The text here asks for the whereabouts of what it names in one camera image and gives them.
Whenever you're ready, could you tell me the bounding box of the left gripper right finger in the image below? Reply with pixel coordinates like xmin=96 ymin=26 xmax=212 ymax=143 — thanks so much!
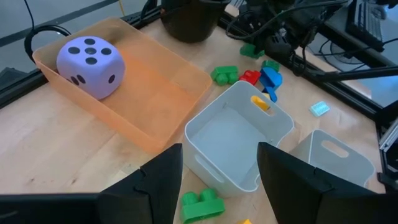
xmin=256 ymin=142 xmax=377 ymax=224

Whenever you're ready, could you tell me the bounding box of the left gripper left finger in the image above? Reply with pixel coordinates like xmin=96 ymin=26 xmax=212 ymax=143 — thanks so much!
xmin=98 ymin=142 xmax=184 ymax=224

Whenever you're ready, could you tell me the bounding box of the blue large toy block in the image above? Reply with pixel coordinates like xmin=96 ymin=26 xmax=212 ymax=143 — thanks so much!
xmin=259 ymin=66 xmax=284 ymax=91

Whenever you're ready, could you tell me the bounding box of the red toy block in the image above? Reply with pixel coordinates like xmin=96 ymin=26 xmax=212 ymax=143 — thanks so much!
xmin=238 ymin=69 xmax=262 ymax=86

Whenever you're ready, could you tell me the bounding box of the green two-stud toy block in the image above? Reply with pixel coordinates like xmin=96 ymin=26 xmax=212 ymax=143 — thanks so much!
xmin=210 ymin=65 xmax=239 ymax=86

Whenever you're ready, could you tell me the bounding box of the purple foam die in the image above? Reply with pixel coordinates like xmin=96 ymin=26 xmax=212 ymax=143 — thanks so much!
xmin=56 ymin=36 xmax=126 ymax=100

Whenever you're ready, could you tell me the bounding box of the grey plastic bin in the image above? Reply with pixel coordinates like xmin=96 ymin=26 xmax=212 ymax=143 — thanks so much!
xmin=183 ymin=80 xmax=295 ymax=198
xmin=289 ymin=129 xmax=376 ymax=189

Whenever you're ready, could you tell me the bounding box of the mint green lego brick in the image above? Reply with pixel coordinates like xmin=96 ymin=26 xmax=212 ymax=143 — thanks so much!
xmin=309 ymin=101 xmax=331 ymax=118

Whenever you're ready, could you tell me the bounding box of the black bucket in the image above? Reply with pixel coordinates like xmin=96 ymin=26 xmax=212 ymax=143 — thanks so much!
xmin=160 ymin=0 xmax=233 ymax=44

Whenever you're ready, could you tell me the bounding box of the backlit keyboard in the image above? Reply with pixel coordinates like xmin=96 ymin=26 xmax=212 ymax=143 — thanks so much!
xmin=345 ymin=0 xmax=388 ymax=53

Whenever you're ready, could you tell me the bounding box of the orange translucent plastic bin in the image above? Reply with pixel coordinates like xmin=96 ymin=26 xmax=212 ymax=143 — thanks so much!
xmin=32 ymin=17 xmax=213 ymax=155

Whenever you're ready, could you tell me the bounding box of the black coiled cable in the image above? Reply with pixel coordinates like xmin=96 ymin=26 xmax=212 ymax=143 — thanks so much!
xmin=23 ymin=0 xmax=72 ymax=63

